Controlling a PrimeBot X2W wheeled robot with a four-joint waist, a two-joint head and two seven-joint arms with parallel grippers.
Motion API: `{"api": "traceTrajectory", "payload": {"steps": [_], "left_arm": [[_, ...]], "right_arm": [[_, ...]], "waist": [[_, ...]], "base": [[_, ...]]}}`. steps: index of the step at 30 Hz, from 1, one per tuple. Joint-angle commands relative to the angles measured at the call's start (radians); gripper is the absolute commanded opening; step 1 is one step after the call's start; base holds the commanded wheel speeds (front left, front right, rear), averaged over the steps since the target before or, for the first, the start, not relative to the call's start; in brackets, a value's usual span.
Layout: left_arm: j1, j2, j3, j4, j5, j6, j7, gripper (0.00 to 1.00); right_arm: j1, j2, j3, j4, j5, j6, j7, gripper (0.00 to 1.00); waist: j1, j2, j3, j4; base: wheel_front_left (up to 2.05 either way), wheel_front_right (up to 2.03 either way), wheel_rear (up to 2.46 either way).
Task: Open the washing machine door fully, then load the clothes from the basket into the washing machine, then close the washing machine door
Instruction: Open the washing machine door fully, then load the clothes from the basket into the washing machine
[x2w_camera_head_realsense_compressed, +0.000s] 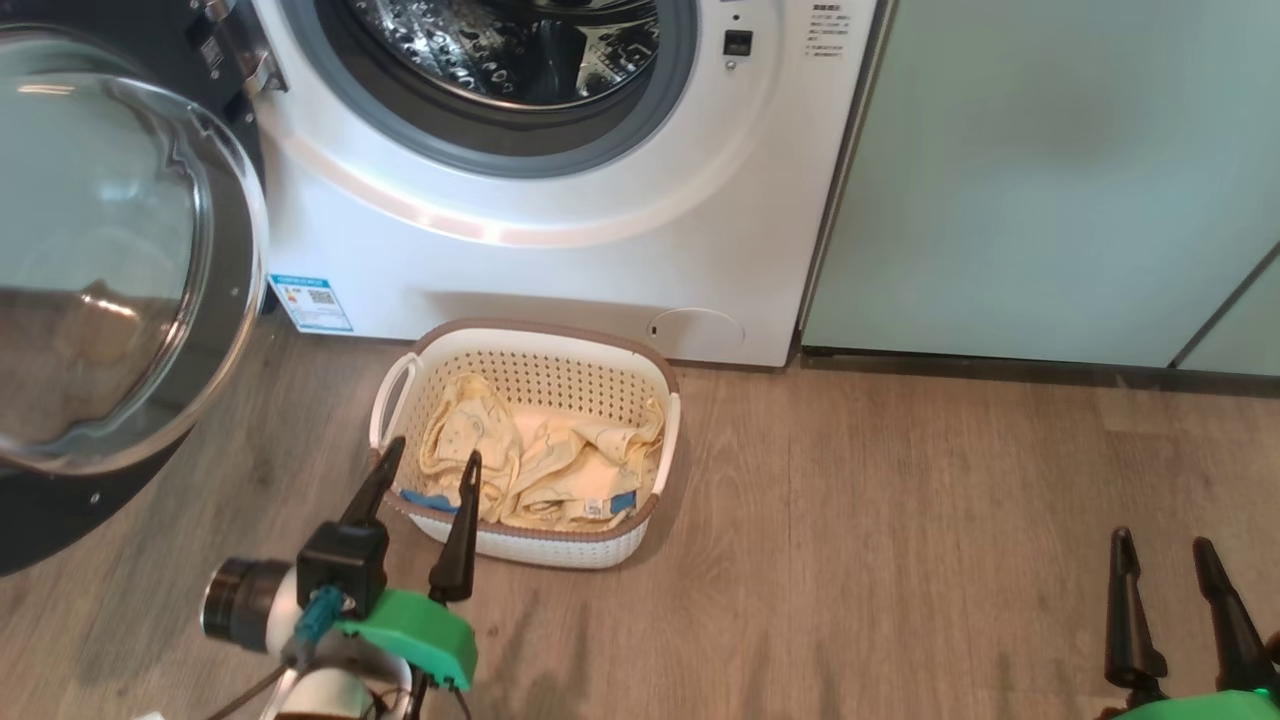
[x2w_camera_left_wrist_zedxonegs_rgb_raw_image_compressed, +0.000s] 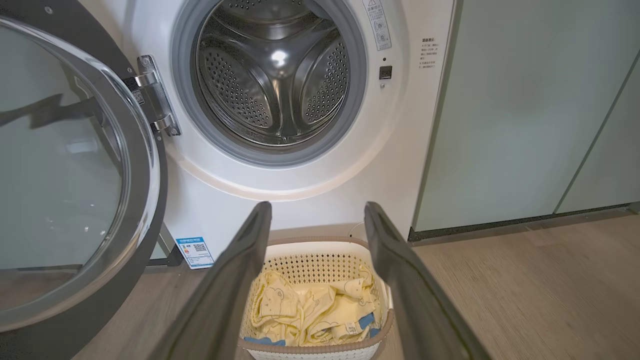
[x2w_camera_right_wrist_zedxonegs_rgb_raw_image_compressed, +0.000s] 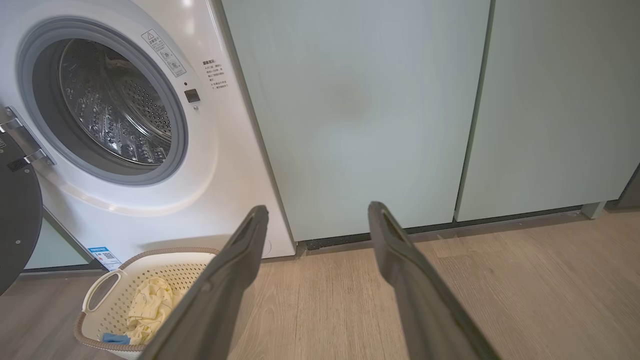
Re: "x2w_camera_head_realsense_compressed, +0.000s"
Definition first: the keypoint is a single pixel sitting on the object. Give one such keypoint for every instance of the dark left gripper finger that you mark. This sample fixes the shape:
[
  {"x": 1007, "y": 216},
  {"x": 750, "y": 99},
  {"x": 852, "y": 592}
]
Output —
[
  {"x": 375, "y": 490},
  {"x": 462, "y": 540}
]

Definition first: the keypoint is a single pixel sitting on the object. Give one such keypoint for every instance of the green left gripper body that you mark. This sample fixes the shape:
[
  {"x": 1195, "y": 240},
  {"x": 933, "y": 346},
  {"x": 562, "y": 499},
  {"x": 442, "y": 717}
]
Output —
[{"x": 420, "y": 635}]

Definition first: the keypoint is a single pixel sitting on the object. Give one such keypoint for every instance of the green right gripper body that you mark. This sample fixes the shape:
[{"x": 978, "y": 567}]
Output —
[{"x": 1200, "y": 708}]

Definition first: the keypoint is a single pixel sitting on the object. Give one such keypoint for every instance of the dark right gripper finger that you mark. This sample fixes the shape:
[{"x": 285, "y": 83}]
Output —
[
  {"x": 1132, "y": 620},
  {"x": 1235, "y": 630}
]

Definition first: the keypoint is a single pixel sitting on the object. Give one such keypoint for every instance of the pale yellow garment blue trim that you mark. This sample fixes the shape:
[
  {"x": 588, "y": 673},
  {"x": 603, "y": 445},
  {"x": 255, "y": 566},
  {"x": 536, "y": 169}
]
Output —
[{"x": 585, "y": 465}]

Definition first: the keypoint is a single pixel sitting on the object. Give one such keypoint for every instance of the round dark glass washer door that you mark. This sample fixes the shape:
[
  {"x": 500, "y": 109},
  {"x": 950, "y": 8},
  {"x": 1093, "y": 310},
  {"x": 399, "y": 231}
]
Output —
[{"x": 100, "y": 250}]

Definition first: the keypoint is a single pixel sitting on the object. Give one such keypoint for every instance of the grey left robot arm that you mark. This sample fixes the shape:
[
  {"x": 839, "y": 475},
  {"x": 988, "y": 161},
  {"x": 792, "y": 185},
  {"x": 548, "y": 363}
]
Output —
[{"x": 250, "y": 605}]

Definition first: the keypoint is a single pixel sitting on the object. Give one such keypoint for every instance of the white front-load washing machine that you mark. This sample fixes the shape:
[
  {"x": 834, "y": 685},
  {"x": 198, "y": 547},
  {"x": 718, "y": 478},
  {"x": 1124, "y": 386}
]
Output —
[{"x": 620, "y": 270}]

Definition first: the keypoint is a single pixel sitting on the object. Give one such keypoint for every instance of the black metal door hinge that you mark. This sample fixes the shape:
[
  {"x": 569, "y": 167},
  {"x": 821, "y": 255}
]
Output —
[{"x": 255, "y": 60}]

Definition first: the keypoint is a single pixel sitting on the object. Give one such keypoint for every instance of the white perforated basket brown rim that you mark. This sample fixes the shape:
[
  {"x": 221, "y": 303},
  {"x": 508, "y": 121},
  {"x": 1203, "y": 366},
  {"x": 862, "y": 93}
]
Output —
[{"x": 560, "y": 550}]

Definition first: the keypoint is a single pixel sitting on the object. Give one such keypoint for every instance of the blue energy label sticker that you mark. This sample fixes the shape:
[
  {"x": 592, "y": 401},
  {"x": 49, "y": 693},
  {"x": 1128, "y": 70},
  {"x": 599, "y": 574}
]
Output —
[{"x": 312, "y": 303}]

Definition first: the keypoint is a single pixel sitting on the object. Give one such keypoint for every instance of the round white filter cap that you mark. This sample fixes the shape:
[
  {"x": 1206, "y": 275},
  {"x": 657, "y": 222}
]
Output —
[{"x": 697, "y": 330}]

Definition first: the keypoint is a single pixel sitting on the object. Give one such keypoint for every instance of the pale green plain cabinet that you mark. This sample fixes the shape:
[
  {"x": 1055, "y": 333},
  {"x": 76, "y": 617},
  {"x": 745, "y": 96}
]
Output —
[{"x": 1030, "y": 180}]

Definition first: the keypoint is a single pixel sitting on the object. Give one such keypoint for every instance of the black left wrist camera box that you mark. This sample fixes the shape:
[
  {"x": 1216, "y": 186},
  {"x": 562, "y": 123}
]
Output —
[{"x": 345, "y": 565}]

